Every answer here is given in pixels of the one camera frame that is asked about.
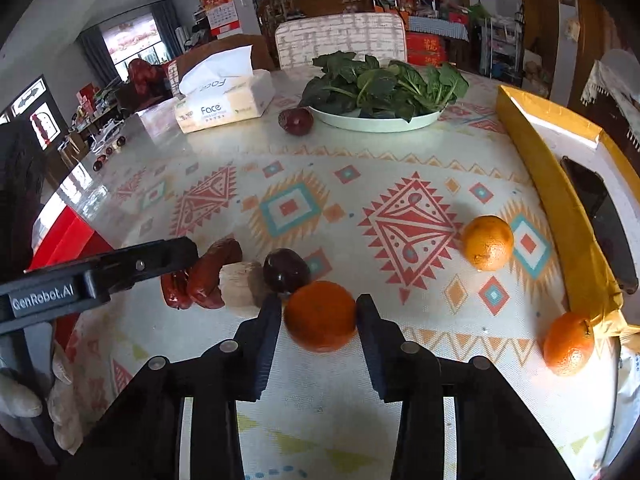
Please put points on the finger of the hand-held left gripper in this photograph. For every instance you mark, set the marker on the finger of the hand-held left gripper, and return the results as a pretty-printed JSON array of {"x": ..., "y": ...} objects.
[{"x": 150, "y": 260}]

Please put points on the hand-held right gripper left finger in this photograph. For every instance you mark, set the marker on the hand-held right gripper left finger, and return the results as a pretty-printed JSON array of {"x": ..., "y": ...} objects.
[{"x": 265, "y": 345}]

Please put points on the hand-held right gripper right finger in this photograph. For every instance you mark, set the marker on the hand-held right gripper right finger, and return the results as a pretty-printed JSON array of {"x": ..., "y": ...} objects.
[{"x": 372, "y": 350}]

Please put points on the red tray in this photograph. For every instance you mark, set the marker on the red tray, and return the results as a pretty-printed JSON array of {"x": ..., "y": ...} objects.
[{"x": 65, "y": 240}]

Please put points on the orange mandarin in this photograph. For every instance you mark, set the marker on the orange mandarin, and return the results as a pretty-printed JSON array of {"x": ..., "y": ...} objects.
[
  {"x": 320, "y": 315},
  {"x": 568, "y": 343},
  {"x": 486, "y": 242}
]

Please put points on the white peeled sugarcane chunk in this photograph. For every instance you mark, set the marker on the white peeled sugarcane chunk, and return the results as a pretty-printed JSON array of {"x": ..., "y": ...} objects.
[{"x": 242, "y": 285}]

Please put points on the dark purple plum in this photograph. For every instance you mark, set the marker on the dark purple plum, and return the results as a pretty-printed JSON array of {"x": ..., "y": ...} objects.
[{"x": 285, "y": 270}]

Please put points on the person's left hand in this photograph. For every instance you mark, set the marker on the person's left hand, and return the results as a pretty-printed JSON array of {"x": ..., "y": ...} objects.
[{"x": 20, "y": 395}]

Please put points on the small white device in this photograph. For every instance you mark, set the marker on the small white device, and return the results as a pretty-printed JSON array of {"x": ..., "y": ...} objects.
[{"x": 107, "y": 132}]

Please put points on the white tissue box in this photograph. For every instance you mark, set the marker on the white tissue box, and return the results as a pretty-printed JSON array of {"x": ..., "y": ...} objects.
[{"x": 225, "y": 102}]

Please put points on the red jacket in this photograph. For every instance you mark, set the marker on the red jacket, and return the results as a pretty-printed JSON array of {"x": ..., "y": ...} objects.
[{"x": 145, "y": 72}]

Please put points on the glazed entrance door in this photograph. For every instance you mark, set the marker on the glazed entrance door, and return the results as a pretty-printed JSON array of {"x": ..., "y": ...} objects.
[{"x": 35, "y": 110}]

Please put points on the grey-blue curtain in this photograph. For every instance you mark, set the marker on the grey-blue curtain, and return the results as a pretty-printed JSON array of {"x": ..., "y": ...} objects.
[
  {"x": 95, "y": 55},
  {"x": 167, "y": 25}
]

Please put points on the pale green oval plate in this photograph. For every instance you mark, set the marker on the pale green oval plate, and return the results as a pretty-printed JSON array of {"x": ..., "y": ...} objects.
[{"x": 375, "y": 124}]

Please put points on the wooden chair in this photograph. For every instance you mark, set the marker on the wooden chair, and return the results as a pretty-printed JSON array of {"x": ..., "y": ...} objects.
[{"x": 260, "y": 52}]

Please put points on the black smartphone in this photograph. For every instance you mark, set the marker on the black smartphone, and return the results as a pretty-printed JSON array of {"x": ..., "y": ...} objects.
[{"x": 600, "y": 220}]

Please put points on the pile of spinach leaves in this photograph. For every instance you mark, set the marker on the pile of spinach leaves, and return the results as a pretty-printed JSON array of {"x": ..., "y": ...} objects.
[{"x": 385, "y": 85}]

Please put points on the red gift box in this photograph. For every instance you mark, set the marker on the red gift box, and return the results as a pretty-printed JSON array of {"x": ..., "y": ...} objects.
[{"x": 425, "y": 47}]

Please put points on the metal shelf rack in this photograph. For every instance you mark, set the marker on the metal shelf rack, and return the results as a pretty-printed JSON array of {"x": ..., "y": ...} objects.
[{"x": 500, "y": 50}]

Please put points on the blue checked tablecloth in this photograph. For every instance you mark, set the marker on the blue checked tablecloth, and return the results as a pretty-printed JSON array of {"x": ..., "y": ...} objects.
[{"x": 440, "y": 27}]

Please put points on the white lace cloth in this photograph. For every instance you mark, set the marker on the white lace cloth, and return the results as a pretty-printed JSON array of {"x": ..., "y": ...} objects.
[{"x": 610, "y": 90}]

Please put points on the red wall calendar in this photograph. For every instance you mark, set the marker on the red wall calendar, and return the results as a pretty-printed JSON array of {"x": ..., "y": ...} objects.
[{"x": 220, "y": 5}]

